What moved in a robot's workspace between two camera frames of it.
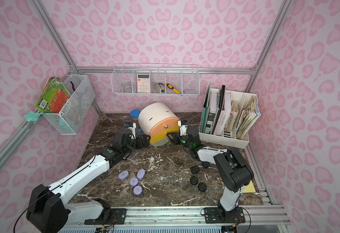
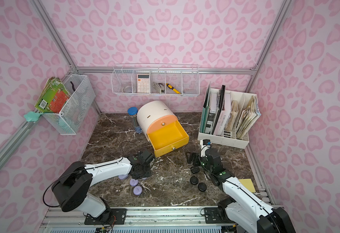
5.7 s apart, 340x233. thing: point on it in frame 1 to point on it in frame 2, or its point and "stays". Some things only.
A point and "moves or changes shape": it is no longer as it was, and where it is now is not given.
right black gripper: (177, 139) to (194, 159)
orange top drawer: (163, 124) moves or changes shape
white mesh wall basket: (82, 89) stays
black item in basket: (73, 87) stays
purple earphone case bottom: (137, 190) stays
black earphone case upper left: (195, 169) stays
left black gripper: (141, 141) to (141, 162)
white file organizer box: (227, 117) stays
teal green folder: (205, 111) stays
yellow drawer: (160, 135) moves or changes shape
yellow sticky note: (249, 188) stays
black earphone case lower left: (194, 180) stays
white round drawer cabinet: (157, 120) moves or changes shape
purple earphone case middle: (133, 181) stays
